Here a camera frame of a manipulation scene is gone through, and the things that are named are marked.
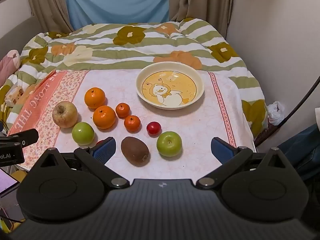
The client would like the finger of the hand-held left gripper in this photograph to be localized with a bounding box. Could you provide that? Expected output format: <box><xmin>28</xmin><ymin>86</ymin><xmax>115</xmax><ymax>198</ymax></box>
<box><xmin>0</xmin><ymin>129</ymin><xmax>39</xmax><ymax>153</ymax></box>

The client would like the brown kiwi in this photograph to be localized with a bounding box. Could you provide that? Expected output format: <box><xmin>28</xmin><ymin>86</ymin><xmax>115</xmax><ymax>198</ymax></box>
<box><xmin>121</xmin><ymin>136</ymin><xmax>150</xmax><ymax>167</ymax></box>

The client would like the tissue pack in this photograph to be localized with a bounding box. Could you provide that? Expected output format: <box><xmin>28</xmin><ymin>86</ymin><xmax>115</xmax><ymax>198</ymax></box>
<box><xmin>4</xmin><ymin>86</ymin><xmax>24</xmax><ymax>107</ymax></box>

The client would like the small mandarin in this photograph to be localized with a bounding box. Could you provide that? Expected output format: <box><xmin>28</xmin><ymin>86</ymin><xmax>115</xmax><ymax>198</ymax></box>
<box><xmin>124</xmin><ymin>115</ymin><xmax>142</xmax><ymax>133</ymax></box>
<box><xmin>115</xmin><ymin>103</ymin><xmax>131</xmax><ymax>118</ymax></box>

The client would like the blue denim cloth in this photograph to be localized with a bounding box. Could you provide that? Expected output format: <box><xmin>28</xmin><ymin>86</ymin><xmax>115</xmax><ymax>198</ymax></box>
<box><xmin>276</xmin><ymin>124</ymin><xmax>320</xmax><ymax>180</ymax></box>

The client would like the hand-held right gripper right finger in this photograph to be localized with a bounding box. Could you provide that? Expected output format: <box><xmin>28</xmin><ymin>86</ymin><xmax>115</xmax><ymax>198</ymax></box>
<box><xmin>196</xmin><ymin>137</ymin><xmax>288</xmax><ymax>189</ymax></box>

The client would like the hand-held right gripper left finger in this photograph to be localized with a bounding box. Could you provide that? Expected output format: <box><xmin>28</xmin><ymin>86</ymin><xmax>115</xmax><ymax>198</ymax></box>
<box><xmin>40</xmin><ymin>137</ymin><xmax>130</xmax><ymax>188</ymax></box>

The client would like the large orange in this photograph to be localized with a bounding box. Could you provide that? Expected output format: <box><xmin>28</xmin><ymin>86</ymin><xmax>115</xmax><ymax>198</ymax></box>
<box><xmin>93</xmin><ymin>105</ymin><xmax>117</xmax><ymax>130</ymax></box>
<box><xmin>84</xmin><ymin>87</ymin><xmax>106</xmax><ymax>109</ymax></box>

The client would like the red yellow apple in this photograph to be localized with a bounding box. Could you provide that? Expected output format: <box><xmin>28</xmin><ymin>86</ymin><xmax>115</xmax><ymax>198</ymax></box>
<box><xmin>52</xmin><ymin>101</ymin><xmax>78</xmax><ymax>129</ymax></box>

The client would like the white plastic bag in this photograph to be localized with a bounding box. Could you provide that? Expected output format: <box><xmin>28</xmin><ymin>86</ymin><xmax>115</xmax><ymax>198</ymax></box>
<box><xmin>267</xmin><ymin>101</ymin><xmax>285</xmax><ymax>126</ymax></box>

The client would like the grey padded headboard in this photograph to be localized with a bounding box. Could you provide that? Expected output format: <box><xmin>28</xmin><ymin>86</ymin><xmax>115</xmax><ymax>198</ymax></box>
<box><xmin>0</xmin><ymin>15</ymin><xmax>43</xmax><ymax>55</ymax></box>

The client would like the green striped floral quilt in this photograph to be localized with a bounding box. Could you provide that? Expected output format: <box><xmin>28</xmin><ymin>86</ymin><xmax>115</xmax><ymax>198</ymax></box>
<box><xmin>0</xmin><ymin>17</ymin><xmax>268</xmax><ymax>140</ymax></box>

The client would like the black cable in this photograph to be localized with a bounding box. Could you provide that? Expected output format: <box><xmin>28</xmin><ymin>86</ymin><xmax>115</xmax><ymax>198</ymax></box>
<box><xmin>254</xmin><ymin>75</ymin><xmax>320</xmax><ymax>147</ymax></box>

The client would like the green apple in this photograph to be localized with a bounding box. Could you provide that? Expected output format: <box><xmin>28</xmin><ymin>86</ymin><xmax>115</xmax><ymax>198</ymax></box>
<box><xmin>156</xmin><ymin>131</ymin><xmax>182</xmax><ymax>157</ymax></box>
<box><xmin>72</xmin><ymin>122</ymin><xmax>95</xmax><ymax>146</ymax></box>

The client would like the cream cartoon bowl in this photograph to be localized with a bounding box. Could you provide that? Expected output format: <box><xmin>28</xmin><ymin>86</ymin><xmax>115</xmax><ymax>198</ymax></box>
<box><xmin>136</xmin><ymin>61</ymin><xmax>205</xmax><ymax>110</ymax></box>

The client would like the tablet screen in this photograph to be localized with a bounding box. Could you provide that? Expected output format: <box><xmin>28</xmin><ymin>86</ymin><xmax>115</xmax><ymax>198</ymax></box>
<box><xmin>0</xmin><ymin>169</ymin><xmax>20</xmax><ymax>198</ymax></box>

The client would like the pink plush pillow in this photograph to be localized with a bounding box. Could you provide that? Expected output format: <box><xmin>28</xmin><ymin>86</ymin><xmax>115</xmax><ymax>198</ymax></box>
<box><xmin>0</xmin><ymin>49</ymin><xmax>21</xmax><ymax>85</ymax></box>

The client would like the beige curtain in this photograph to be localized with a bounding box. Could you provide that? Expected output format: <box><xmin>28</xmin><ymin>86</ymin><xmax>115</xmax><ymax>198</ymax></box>
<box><xmin>167</xmin><ymin>0</ymin><xmax>235</xmax><ymax>38</ymax></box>
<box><xmin>25</xmin><ymin>0</ymin><xmax>74</xmax><ymax>34</ymax></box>

